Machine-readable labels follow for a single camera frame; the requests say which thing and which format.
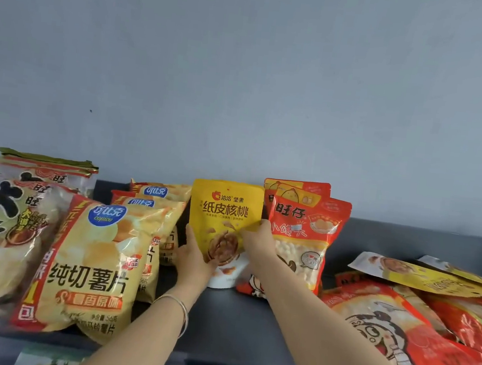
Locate yellow walnut snack pouch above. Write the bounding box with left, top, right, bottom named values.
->
left=181, top=177, right=266, bottom=294

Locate person's right forearm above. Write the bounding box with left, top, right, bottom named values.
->
left=245, top=263, right=448, bottom=365

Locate red bun snack pouch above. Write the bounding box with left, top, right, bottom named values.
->
left=261, top=191, right=354, bottom=305
left=261, top=176, right=333, bottom=224

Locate pale shelf price label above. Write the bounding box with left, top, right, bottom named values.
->
left=13, top=342, right=94, bottom=365

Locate yellow flat snack pouch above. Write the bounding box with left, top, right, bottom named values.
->
left=414, top=254, right=482, bottom=293
left=346, top=249, right=482, bottom=300

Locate silver bangle bracelet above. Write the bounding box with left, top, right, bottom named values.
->
left=148, top=292, right=192, bottom=340

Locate person's left hand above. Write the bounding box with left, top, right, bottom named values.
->
left=171, top=223, right=222, bottom=300

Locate green-edged rice cracker bag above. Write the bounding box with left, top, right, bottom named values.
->
left=0, top=147, right=101, bottom=180

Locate large yellow potato chip bag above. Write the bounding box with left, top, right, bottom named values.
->
left=8, top=189, right=175, bottom=351

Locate person's right hand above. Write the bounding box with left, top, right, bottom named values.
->
left=235, top=216, right=283, bottom=277

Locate red shiny snack bag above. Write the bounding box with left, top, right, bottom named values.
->
left=415, top=289, right=482, bottom=365

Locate person's left forearm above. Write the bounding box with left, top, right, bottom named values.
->
left=73, top=273, right=207, bottom=365

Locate dark grey shelf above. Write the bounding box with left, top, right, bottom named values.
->
left=0, top=170, right=482, bottom=365

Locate large red cartoon snack bag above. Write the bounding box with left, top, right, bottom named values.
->
left=314, top=275, right=482, bottom=365

